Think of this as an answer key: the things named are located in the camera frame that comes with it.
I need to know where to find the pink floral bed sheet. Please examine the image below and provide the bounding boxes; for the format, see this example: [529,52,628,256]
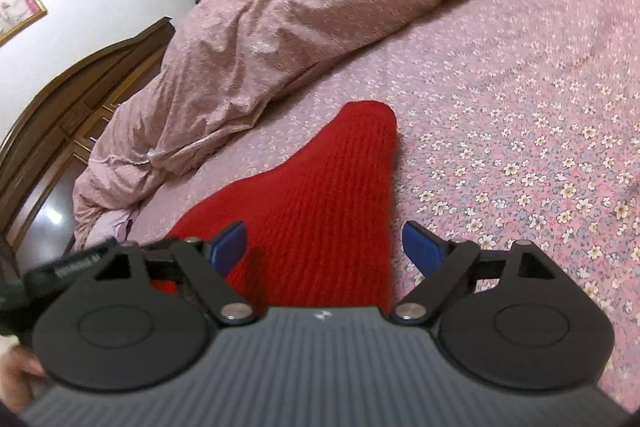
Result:
[125,0,640,408]

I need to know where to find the brown wooden headboard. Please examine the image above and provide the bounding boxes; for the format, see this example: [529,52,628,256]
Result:
[0,17,176,253]

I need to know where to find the pink floral duvet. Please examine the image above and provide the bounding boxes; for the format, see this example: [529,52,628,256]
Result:
[72,0,640,249]

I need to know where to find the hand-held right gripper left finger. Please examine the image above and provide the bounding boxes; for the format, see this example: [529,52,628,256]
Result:
[92,221,256,327]

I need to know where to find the light purple cloth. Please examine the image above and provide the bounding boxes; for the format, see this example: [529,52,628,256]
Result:
[75,206,138,250]

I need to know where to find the gold framed wall picture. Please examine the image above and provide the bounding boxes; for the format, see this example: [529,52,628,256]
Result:
[0,0,48,48]

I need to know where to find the person's left hand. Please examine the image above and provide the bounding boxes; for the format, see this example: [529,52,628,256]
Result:
[0,346,47,414]

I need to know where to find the red knit sweater black bow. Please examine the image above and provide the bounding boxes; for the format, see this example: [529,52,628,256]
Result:
[150,101,401,314]

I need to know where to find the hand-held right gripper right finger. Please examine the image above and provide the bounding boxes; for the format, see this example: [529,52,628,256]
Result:
[390,221,557,326]

